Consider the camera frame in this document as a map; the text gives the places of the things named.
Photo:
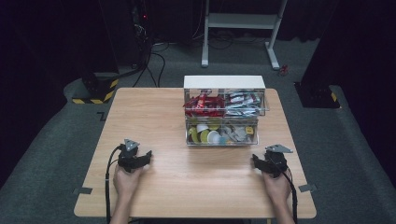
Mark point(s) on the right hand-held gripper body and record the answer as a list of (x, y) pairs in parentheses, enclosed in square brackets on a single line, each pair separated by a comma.
[(276, 161)]

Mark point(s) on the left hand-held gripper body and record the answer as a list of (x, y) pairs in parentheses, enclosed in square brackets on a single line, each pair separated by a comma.
[(127, 157)]

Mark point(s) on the clear drawer with stick packets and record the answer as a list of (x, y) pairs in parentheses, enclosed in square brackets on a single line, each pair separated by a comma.
[(224, 110)]

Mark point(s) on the person's right hand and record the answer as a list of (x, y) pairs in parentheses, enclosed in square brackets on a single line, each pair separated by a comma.
[(278, 186)]

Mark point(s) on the person's left hand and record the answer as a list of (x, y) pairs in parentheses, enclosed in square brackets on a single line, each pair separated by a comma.
[(126, 182)]

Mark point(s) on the small yellow packet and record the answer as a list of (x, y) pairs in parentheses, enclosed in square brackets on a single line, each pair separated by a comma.
[(249, 130)]

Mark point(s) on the pile of grey sachets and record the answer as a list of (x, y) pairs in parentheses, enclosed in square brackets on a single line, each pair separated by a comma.
[(236, 133)]

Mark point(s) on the grey tape piece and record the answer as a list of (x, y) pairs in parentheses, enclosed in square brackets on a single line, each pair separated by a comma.
[(307, 188), (82, 190)]

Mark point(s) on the clear drawer with capsules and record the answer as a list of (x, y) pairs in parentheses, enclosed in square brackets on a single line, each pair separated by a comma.
[(221, 142)]

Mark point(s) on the pile of green white capsules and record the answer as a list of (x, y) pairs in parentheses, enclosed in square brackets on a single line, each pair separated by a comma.
[(205, 136)]

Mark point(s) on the pile of silver packets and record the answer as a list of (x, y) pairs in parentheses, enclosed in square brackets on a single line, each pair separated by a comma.
[(242, 102)]

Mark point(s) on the black yellow striped stand base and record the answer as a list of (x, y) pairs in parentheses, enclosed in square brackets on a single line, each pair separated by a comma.
[(99, 93)]

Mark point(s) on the plain black stand base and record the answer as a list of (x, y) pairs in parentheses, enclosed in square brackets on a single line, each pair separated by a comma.
[(316, 96)]

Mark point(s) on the pile of red stick packets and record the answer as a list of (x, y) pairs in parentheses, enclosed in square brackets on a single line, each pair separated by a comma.
[(205, 104)]

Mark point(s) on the clear plastic drawer organizer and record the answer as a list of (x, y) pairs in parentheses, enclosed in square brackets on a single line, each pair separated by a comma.
[(223, 81)]

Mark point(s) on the small red floor object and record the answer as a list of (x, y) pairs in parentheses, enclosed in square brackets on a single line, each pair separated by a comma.
[(283, 70)]

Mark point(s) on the dark equipment rack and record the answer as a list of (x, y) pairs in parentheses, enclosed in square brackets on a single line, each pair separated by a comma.
[(140, 28)]

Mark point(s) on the white metal stand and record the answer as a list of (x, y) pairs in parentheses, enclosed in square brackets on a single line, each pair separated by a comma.
[(241, 21)]

